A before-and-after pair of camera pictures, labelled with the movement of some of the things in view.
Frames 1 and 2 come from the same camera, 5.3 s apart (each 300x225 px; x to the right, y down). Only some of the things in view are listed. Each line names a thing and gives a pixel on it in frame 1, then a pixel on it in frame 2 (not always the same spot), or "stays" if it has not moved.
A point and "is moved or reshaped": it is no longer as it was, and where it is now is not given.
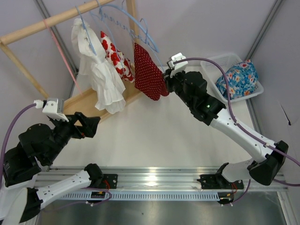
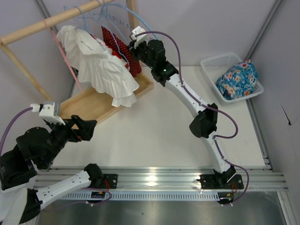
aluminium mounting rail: [150, 177] stays
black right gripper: [170, 81] -> [136, 49]
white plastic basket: [214, 72] stays
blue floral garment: [243, 79] stays
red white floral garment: [121, 64] -> [114, 53]
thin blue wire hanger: [146, 41] is moved or reshaped
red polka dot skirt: [150, 80] -> [119, 50]
